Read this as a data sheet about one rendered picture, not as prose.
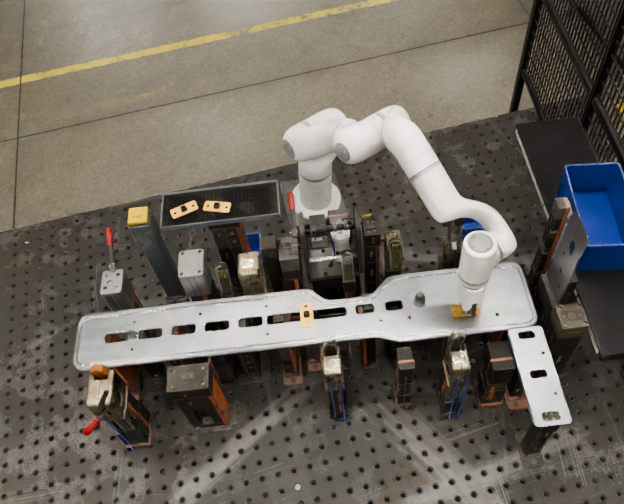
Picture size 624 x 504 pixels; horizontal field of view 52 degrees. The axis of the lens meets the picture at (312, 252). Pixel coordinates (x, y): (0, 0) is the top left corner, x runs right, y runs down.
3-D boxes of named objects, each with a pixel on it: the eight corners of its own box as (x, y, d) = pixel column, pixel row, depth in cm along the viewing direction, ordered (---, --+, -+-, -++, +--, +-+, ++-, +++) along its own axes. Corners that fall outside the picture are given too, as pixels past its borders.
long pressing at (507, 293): (70, 380, 189) (68, 378, 187) (80, 313, 201) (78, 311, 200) (540, 327, 185) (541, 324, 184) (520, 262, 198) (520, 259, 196)
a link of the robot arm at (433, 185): (450, 154, 172) (509, 250, 172) (403, 182, 168) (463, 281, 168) (466, 144, 163) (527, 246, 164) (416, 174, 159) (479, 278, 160)
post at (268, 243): (277, 312, 228) (259, 249, 195) (276, 300, 231) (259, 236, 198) (291, 311, 228) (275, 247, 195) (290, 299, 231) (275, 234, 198)
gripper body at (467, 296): (455, 261, 175) (452, 282, 184) (463, 293, 169) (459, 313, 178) (483, 257, 174) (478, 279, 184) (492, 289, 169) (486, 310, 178)
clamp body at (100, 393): (122, 455, 204) (78, 415, 175) (126, 410, 213) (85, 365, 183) (155, 451, 204) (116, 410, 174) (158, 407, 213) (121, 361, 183)
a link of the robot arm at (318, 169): (291, 165, 230) (288, 119, 210) (333, 142, 236) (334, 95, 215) (311, 187, 225) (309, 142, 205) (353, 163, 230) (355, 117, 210)
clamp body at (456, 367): (436, 422, 202) (446, 377, 173) (429, 386, 208) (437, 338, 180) (465, 418, 201) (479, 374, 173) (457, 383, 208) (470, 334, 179)
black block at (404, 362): (393, 414, 204) (395, 377, 180) (388, 382, 210) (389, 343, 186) (418, 411, 204) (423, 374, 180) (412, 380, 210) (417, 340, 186)
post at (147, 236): (165, 300, 236) (126, 229, 199) (166, 282, 240) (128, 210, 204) (185, 297, 235) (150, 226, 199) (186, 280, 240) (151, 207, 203)
